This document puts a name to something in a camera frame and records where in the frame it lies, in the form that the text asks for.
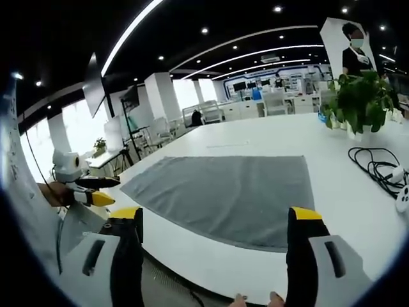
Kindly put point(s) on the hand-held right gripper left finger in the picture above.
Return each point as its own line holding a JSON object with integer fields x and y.
{"x": 96, "y": 272}

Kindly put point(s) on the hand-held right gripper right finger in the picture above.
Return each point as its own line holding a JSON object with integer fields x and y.
{"x": 316, "y": 275}

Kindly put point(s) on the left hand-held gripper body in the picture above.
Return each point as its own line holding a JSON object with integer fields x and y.
{"x": 65, "y": 168}

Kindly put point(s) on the grey towel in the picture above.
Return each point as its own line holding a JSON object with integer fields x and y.
{"x": 230, "y": 195}

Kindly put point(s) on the person's left hand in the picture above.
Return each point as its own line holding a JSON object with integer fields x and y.
{"x": 56, "y": 193}

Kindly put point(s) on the person's right hand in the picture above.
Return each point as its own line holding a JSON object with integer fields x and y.
{"x": 276, "y": 300}

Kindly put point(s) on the small potted plant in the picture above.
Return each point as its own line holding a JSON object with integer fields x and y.
{"x": 100, "y": 147}

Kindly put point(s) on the person's white clothing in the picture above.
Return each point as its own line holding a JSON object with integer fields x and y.
{"x": 25, "y": 192}

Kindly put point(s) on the black tripod stand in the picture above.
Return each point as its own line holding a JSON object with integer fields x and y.
{"x": 129, "y": 128}

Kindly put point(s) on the white controller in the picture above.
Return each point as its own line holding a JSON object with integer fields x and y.
{"x": 403, "y": 199}

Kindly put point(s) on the black backpack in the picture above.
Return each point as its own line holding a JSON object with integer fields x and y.
{"x": 197, "y": 117}

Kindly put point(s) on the white power adapter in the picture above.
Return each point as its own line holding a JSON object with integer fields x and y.
{"x": 396, "y": 174}

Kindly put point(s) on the white table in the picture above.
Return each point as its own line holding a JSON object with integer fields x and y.
{"x": 255, "y": 137}

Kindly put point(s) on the green potted plant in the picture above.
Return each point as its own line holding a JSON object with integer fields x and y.
{"x": 361, "y": 99}

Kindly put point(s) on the person standee poster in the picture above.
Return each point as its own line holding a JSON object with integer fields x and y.
{"x": 353, "y": 60}

